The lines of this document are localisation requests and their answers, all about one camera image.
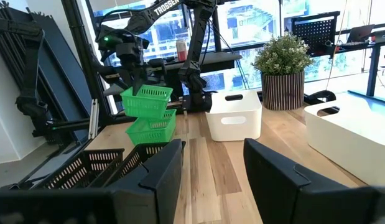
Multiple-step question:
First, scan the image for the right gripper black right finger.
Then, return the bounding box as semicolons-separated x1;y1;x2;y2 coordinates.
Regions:
243;138;380;224

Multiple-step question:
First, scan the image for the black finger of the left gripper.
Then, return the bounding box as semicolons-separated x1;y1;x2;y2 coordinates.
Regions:
131;65;149;96

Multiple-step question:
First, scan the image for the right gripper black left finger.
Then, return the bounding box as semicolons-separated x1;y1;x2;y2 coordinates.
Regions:
108;139;187;224

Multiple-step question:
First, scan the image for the green plastic slotted basket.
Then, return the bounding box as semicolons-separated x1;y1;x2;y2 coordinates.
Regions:
119;84;174;119
125;108;177;146

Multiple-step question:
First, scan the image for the black plastic slotted basket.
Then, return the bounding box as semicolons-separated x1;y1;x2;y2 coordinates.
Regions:
32;148;126;190
100;141;180;188

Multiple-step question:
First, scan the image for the red drink can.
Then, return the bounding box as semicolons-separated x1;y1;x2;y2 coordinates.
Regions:
175;39;188;62

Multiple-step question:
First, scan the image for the dark blue leaning panel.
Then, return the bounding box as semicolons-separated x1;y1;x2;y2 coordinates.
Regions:
5;6;93;144

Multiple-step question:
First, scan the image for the black articulated stand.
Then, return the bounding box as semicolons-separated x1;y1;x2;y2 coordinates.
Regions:
0;17;55;139

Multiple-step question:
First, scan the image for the artificial plant in ribbed pot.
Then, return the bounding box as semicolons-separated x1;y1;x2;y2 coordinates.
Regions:
250;32;315;111

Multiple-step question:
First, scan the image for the dark laptop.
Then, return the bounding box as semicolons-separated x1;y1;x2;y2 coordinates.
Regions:
346;24;376;44

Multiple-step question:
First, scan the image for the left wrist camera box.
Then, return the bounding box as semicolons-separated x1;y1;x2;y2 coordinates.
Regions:
96;25;118;53

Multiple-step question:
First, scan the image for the black aluminium rig frame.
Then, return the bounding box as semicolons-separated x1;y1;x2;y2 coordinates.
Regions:
0;0;140;190

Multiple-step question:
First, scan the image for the silver metal frame bracket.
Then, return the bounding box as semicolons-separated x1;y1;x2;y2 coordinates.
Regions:
88;98;100;140

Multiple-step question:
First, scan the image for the white plastic handled bin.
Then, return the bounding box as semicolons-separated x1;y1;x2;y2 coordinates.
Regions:
205;89;263;142
304;90;385;187

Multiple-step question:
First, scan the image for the black frame office desk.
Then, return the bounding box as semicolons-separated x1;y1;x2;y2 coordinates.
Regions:
335;21;385;97

